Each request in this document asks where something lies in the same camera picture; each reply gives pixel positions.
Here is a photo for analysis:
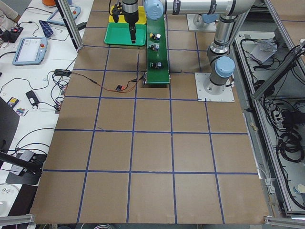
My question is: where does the red black wire cable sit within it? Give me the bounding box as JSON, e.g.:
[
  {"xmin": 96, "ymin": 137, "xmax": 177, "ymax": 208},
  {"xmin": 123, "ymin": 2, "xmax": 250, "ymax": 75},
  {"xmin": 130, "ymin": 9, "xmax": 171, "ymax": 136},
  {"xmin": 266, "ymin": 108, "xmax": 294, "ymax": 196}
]
[{"xmin": 69, "ymin": 71, "xmax": 146, "ymax": 94}]

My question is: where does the green push button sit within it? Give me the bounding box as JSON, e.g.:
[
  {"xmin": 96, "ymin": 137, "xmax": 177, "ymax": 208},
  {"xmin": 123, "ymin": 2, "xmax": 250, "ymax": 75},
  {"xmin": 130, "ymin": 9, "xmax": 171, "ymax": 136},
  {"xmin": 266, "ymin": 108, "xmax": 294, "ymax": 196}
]
[
  {"xmin": 148, "ymin": 44, "xmax": 160, "ymax": 52},
  {"xmin": 150, "ymin": 62, "xmax": 162, "ymax": 69}
]

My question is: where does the yellow plastic tray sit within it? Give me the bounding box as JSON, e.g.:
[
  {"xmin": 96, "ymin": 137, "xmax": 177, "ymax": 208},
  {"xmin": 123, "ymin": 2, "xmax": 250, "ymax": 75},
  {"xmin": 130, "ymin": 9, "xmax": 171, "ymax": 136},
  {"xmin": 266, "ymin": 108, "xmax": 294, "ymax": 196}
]
[{"xmin": 108, "ymin": 5, "xmax": 147, "ymax": 24}]

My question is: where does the green plastic tray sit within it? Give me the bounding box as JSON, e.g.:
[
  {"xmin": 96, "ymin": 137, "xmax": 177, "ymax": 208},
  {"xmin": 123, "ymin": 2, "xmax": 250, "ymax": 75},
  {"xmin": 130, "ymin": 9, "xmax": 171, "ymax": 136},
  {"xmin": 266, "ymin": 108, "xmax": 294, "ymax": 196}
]
[{"xmin": 104, "ymin": 22, "xmax": 147, "ymax": 47}]

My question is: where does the small sensor circuit board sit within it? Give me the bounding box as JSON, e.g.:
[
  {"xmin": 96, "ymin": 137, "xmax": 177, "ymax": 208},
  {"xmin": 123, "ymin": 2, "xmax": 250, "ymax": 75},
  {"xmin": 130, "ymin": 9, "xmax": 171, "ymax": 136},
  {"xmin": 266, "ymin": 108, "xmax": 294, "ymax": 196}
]
[{"xmin": 116, "ymin": 85, "xmax": 125, "ymax": 92}]

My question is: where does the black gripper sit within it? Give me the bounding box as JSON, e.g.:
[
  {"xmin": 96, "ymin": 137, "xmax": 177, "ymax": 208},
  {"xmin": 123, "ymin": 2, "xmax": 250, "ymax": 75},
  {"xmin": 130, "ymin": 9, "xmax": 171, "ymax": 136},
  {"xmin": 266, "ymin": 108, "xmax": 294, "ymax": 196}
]
[{"xmin": 128, "ymin": 21, "xmax": 136, "ymax": 43}]

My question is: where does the black power adapter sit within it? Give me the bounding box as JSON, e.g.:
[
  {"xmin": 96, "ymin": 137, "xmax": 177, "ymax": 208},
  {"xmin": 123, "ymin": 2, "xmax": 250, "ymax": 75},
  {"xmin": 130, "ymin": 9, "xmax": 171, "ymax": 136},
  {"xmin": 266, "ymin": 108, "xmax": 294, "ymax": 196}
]
[{"xmin": 54, "ymin": 69, "xmax": 71, "ymax": 77}]

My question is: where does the aluminium frame post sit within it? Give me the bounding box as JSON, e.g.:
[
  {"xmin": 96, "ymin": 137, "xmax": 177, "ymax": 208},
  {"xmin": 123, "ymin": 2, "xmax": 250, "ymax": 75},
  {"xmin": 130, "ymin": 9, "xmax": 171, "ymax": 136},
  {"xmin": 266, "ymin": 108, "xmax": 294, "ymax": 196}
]
[{"xmin": 55, "ymin": 0, "xmax": 83, "ymax": 50}]

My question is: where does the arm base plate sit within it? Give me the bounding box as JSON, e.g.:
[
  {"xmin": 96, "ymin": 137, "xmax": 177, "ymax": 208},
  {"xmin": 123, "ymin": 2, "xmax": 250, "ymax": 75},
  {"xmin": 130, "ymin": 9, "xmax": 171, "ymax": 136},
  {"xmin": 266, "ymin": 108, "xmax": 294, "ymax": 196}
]
[
  {"xmin": 186, "ymin": 14, "xmax": 204, "ymax": 31},
  {"xmin": 195, "ymin": 73, "xmax": 234, "ymax": 102}
]

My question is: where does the green conveyor belt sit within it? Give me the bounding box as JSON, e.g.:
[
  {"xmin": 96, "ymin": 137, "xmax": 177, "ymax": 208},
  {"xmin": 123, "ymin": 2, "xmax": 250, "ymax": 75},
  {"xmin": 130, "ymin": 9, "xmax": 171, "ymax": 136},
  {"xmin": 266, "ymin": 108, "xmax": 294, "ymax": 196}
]
[{"xmin": 143, "ymin": 16, "xmax": 170, "ymax": 85}]

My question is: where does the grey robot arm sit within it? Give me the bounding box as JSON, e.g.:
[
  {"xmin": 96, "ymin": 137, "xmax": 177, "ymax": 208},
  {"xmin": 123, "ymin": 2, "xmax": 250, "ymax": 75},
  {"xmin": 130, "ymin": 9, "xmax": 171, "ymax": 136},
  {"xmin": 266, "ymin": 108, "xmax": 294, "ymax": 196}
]
[
  {"xmin": 122, "ymin": 0, "xmax": 240, "ymax": 43},
  {"xmin": 207, "ymin": 0, "xmax": 254, "ymax": 87}
]

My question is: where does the blue teach pendant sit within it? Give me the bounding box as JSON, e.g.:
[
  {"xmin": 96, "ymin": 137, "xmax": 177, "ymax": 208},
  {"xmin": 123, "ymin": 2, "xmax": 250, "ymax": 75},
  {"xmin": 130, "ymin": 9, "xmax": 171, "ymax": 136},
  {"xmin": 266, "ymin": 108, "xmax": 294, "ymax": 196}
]
[{"xmin": 12, "ymin": 37, "xmax": 48, "ymax": 66}]

